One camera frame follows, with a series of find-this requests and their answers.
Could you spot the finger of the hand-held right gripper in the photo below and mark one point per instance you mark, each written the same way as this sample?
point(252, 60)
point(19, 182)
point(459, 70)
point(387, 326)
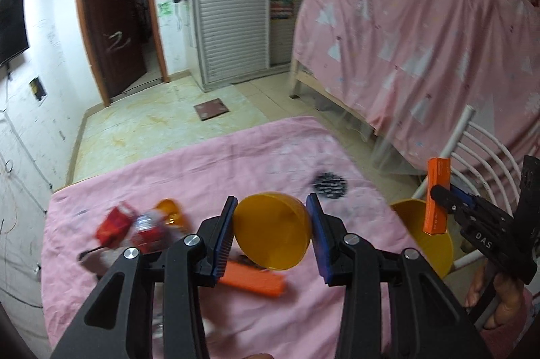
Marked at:
point(463, 195)
point(443, 194)

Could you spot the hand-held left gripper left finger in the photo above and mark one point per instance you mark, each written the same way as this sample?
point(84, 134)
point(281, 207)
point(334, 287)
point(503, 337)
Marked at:
point(223, 240)

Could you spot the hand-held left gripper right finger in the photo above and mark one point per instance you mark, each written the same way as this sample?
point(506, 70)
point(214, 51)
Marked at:
point(318, 245)

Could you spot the orange cardboard box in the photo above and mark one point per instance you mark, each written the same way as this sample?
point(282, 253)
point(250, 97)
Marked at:
point(438, 173)
point(257, 278)

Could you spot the yellow plastic bin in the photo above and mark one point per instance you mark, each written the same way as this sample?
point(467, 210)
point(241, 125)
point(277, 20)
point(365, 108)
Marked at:
point(415, 224)

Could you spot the yellow plastic bowl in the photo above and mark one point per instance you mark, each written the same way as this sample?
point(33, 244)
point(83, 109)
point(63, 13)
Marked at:
point(272, 232)

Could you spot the orange plastic cup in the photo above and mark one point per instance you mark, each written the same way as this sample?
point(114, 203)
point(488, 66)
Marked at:
point(171, 209)

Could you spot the clear bottle with red label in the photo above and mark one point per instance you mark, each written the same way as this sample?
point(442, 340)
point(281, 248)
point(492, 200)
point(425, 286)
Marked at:
point(149, 234)

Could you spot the red snack packet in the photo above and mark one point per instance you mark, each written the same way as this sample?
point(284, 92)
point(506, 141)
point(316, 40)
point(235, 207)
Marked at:
point(114, 226)

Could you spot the person's right forearm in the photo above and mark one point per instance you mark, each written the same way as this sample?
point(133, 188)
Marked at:
point(512, 342)

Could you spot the person's right hand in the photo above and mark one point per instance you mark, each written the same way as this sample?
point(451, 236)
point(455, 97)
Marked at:
point(504, 300)

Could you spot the white metal chair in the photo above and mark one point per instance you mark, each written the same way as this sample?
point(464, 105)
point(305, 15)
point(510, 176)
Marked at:
point(457, 131)

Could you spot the pink tablecloth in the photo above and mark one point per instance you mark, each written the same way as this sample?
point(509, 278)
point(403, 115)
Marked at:
point(190, 165)

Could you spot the maroon floor scale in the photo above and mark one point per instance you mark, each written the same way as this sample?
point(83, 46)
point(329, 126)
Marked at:
point(212, 109)

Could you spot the pink printed bed curtain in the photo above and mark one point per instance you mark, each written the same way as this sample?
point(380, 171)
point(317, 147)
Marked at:
point(400, 25)

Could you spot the white shutter wardrobe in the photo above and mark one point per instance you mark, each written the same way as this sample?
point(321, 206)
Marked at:
point(232, 25)

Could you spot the dark brown door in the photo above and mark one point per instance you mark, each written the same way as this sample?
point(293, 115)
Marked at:
point(109, 25)

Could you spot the wooden bed frame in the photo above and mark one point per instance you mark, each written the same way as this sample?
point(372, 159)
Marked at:
point(312, 82)

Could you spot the brown wooden door frame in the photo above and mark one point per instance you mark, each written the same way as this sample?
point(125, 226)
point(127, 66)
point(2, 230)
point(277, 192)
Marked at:
point(158, 46)

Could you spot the black wall television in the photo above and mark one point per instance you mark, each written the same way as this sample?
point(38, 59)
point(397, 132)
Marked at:
point(12, 25)

